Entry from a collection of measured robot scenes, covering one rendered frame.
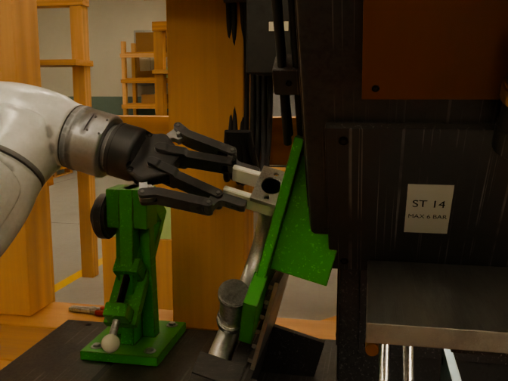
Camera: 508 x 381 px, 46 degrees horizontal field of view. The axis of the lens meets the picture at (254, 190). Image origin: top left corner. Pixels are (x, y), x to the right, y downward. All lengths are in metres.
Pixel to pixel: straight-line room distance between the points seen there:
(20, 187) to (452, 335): 0.54
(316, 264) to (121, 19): 11.22
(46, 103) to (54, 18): 11.61
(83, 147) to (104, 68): 11.11
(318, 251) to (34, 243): 0.72
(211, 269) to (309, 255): 0.44
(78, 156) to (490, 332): 0.55
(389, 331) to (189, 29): 0.71
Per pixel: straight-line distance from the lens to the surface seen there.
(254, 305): 0.69
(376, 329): 0.53
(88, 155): 0.82
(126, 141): 0.81
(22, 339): 1.20
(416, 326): 0.53
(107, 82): 11.90
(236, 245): 1.10
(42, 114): 0.85
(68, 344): 1.10
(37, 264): 1.31
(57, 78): 12.39
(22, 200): 0.82
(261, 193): 0.77
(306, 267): 0.71
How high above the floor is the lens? 1.32
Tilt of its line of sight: 9 degrees down
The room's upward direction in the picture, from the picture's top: straight up
